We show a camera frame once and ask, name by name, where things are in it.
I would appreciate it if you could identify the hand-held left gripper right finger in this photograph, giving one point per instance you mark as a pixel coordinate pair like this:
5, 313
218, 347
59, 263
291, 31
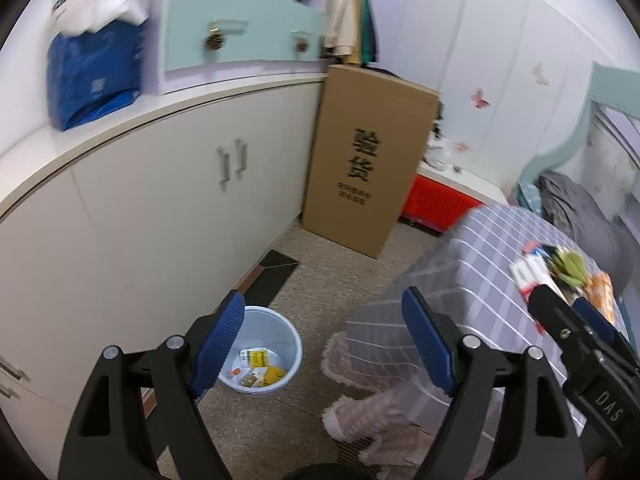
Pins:
425, 345

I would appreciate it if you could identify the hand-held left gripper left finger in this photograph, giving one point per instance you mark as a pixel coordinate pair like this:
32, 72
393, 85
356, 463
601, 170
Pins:
225, 345

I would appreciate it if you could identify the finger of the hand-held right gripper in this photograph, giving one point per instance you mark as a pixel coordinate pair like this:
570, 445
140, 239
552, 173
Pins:
555, 317
595, 317

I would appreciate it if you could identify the white red packet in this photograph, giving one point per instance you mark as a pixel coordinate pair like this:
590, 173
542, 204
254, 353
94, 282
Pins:
530, 275

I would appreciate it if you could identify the green wrapper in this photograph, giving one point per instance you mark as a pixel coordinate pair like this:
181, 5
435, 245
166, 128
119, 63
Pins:
567, 265

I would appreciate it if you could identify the light blue plastic bin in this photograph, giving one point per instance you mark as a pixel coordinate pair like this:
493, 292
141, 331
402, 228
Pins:
285, 332

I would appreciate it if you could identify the orange snack packet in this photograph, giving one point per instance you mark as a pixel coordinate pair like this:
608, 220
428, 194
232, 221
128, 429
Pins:
600, 295

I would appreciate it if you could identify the yellow packet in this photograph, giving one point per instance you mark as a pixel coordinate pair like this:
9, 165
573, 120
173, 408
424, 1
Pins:
255, 358

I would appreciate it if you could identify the orange wrapper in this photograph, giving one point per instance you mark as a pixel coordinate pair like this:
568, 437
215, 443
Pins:
275, 375

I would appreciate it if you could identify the pink checked slipper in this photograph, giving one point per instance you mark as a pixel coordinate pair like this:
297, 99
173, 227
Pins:
370, 420
360, 365

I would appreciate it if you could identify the dark floor mat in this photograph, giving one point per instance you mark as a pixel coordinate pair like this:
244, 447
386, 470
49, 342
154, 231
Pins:
272, 275

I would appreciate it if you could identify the teal bedsheet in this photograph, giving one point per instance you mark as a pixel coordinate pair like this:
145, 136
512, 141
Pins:
527, 200

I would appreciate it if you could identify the red box with white lid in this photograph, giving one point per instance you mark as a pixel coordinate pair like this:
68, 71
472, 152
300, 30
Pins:
435, 200

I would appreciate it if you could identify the white low cabinet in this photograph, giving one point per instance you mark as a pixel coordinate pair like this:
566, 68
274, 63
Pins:
140, 200

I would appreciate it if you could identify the mint green bed headboard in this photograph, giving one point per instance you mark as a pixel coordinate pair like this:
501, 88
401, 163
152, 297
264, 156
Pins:
575, 145

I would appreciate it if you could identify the small white plastic bag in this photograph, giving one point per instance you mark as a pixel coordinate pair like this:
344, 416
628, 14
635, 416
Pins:
442, 152

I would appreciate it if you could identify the small pink butterfly sticker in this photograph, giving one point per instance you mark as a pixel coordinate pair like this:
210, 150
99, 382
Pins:
460, 146

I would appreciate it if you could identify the large cardboard box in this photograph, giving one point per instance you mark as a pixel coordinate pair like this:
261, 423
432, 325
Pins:
360, 160

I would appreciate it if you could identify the pale butterfly sticker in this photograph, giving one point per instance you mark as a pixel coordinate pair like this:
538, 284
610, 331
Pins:
541, 74

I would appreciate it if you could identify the white wardrobe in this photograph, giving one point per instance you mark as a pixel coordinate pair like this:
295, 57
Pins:
500, 25

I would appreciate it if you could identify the blue plastic bag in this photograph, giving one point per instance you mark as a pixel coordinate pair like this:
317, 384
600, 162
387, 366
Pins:
92, 75

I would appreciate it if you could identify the mint green drawer unit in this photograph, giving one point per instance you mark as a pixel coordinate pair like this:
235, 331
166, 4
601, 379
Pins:
240, 25

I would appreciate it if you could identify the green hanging garment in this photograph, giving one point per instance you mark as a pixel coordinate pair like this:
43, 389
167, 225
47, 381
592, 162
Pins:
369, 25

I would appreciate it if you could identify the beige hanging garment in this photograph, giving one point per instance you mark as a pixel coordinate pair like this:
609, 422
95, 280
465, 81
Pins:
342, 10

